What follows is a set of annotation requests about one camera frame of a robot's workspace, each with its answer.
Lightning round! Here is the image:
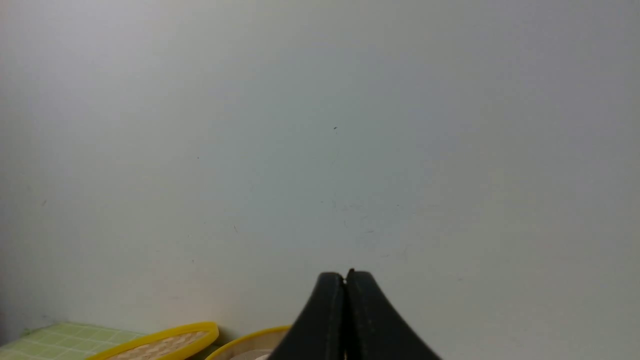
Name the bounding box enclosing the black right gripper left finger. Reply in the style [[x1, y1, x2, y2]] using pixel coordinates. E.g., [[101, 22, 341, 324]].
[[269, 272, 346, 360]]

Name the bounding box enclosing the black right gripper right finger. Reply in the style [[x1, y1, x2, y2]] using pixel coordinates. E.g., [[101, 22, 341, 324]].
[[343, 269, 441, 360]]

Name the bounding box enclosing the yellow rimmed bamboo steamer basket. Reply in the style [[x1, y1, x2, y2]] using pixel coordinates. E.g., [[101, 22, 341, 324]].
[[206, 325, 290, 360]]

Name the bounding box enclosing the yellow rimmed bamboo steamer lid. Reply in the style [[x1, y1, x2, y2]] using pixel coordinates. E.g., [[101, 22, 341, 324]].
[[88, 322, 220, 360]]

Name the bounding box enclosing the green checkered tablecloth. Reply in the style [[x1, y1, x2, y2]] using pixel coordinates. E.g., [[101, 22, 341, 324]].
[[0, 322, 144, 360]]

